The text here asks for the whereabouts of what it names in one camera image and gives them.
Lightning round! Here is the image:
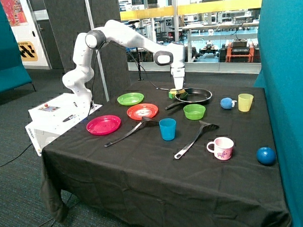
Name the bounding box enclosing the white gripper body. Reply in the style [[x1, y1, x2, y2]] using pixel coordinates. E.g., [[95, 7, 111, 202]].
[[171, 67, 185, 90]]

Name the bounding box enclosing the yellow toy potato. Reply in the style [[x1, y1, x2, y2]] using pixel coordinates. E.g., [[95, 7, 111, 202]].
[[169, 89, 186, 95]]

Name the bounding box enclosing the green toy pepper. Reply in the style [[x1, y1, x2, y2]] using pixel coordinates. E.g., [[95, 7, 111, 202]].
[[179, 92, 188, 101]]

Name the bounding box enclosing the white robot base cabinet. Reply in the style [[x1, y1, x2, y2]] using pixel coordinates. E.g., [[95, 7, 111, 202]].
[[25, 93, 101, 156]]

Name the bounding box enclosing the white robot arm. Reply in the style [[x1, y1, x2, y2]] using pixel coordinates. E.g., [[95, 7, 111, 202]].
[[62, 20, 186, 109]]

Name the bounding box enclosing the black frying pan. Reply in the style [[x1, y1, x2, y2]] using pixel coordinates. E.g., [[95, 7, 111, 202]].
[[165, 88, 212, 110]]

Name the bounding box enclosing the green plastic bowl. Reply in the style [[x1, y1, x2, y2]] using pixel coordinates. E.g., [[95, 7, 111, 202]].
[[183, 104, 206, 120]]

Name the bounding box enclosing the blue plastic cup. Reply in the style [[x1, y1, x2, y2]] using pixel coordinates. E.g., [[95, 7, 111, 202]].
[[159, 118, 176, 141]]

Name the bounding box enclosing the green plastic plate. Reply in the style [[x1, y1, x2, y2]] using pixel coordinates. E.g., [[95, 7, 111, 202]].
[[117, 92, 144, 106]]

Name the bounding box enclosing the blue plush ball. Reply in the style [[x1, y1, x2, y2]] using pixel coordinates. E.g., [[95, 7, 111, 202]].
[[220, 98, 237, 110]]

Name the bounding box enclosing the orange plastic plate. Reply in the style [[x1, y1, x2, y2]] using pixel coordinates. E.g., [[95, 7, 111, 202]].
[[126, 103, 158, 120]]

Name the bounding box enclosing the black spatula left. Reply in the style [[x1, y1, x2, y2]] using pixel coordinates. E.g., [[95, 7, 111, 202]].
[[104, 116, 159, 147]]

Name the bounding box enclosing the black slotted spatula right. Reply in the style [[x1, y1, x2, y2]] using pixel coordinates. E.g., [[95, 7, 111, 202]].
[[174, 120, 219, 159]]

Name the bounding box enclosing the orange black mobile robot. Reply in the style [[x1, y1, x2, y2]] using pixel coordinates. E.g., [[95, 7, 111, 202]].
[[225, 39, 254, 63]]

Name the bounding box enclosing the yellow plastic cup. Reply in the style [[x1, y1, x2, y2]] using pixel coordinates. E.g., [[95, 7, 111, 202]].
[[238, 93, 254, 113]]

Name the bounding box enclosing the black tablecloth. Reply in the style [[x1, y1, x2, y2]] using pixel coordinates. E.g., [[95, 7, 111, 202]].
[[40, 81, 292, 227]]

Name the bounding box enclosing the pink white mug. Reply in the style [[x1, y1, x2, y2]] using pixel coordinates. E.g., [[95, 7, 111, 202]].
[[206, 136, 234, 161]]

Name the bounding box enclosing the pink plastic plate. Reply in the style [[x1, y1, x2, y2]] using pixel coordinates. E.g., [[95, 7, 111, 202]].
[[86, 115, 121, 136]]

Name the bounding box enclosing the teal partition right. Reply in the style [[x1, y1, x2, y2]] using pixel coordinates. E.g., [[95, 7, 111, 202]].
[[255, 0, 303, 227]]

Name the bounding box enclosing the blue rubber ball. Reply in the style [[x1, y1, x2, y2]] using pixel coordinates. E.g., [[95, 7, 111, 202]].
[[256, 147, 277, 166]]

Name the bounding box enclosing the yellow black hazard sign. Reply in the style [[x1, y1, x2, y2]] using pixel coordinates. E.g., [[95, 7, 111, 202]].
[[17, 41, 38, 62]]

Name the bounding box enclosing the teal sofa left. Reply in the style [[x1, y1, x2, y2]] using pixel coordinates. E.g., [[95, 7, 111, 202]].
[[0, 2, 32, 93]]

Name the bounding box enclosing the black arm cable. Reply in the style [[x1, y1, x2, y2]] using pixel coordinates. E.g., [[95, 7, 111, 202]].
[[84, 39, 172, 116]]

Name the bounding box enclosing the red wall poster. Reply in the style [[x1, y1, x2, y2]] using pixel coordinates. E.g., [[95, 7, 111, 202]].
[[0, 0, 28, 27]]

